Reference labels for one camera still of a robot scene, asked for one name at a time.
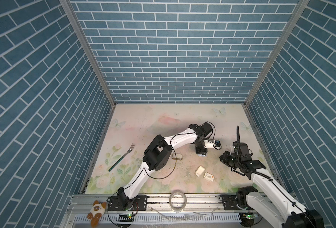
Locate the white staple box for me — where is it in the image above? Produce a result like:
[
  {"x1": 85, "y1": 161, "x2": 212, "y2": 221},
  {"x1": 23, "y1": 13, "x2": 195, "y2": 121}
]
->
[{"x1": 204, "y1": 172, "x2": 214, "y2": 182}]

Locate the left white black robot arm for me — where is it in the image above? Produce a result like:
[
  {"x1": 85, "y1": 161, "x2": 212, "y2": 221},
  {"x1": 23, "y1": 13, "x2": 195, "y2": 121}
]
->
[{"x1": 117, "y1": 122, "x2": 216, "y2": 210}]

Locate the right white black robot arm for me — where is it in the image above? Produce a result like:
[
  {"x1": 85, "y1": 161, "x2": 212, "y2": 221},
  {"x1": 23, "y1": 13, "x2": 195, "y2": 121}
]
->
[{"x1": 220, "y1": 140, "x2": 324, "y2": 228}]

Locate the clear tape roll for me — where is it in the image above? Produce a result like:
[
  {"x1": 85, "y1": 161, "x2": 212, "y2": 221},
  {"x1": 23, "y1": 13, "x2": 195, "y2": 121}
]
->
[{"x1": 168, "y1": 190, "x2": 187, "y2": 213}]

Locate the silver fork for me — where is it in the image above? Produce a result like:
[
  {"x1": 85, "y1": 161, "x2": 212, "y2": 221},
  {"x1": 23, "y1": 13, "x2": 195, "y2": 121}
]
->
[{"x1": 109, "y1": 144, "x2": 135, "y2": 172}]

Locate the brown white plush toy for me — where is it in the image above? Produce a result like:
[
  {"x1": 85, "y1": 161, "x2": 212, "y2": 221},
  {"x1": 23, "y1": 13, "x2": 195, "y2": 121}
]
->
[{"x1": 87, "y1": 200, "x2": 107, "y2": 228}]

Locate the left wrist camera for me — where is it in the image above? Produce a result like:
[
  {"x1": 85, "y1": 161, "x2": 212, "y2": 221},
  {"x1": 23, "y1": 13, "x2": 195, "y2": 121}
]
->
[{"x1": 204, "y1": 140, "x2": 222, "y2": 150}]

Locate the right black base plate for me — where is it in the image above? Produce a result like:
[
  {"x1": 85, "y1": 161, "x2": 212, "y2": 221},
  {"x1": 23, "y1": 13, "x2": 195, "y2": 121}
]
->
[{"x1": 218, "y1": 194, "x2": 253, "y2": 211}]

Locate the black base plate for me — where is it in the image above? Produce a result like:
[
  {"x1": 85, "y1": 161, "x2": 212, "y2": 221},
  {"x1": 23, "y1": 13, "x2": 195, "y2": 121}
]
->
[
  {"x1": 108, "y1": 195, "x2": 148, "y2": 212},
  {"x1": 218, "y1": 194, "x2": 253, "y2": 211}
]

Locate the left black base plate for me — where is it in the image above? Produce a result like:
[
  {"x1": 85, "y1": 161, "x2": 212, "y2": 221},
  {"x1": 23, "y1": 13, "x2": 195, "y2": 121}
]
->
[{"x1": 108, "y1": 195, "x2": 148, "y2": 212}]

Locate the aluminium front rail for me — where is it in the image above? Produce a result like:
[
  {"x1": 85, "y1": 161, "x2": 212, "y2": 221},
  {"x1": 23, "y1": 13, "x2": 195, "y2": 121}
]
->
[{"x1": 67, "y1": 193, "x2": 254, "y2": 214}]

